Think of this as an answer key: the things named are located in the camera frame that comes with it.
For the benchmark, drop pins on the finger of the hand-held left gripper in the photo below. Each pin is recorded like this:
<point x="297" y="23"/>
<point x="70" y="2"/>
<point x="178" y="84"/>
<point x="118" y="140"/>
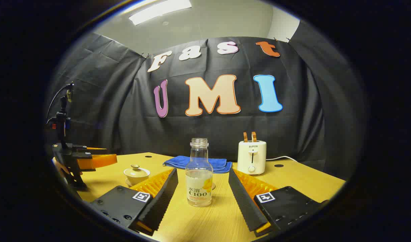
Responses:
<point x="98" y="162"/>
<point x="91" y="149"/>

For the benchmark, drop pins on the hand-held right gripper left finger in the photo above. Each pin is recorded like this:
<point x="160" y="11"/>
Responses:
<point x="162" y="198"/>

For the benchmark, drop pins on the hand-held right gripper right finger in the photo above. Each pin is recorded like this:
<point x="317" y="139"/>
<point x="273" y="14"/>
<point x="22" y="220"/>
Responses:
<point x="244" y="201"/>

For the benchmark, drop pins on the clear plastic water bottle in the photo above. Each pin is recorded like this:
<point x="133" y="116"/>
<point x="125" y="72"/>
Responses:
<point x="198" y="188"/>

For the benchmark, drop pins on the cream teacup lid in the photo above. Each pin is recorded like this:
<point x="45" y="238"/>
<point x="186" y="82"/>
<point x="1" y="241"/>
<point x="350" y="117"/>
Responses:
<point x="135" y="170"/>

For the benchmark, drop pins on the cream ceramic saucer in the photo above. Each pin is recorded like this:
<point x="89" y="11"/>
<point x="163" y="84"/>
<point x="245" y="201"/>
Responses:
<point x="128" y="183"/>

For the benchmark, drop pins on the folded blue towel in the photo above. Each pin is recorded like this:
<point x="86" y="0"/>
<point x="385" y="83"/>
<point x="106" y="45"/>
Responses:
<point x="175" y="162"/>

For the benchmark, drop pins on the cream toaster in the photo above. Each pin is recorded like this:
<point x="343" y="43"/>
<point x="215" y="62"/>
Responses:
<point x="252" y="154"/>

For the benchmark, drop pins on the toast slice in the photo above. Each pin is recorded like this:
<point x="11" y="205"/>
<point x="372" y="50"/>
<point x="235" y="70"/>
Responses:
<point x="245" y="137"/>
<point x="254" y="136"/>

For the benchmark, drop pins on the black backdrop cloth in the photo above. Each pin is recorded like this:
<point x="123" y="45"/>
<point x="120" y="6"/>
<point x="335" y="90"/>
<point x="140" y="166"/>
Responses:
<point x="225" y="127"/>

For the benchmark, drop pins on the ceiling light panel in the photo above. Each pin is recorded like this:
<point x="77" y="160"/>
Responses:
<point x="158" y="10"/>

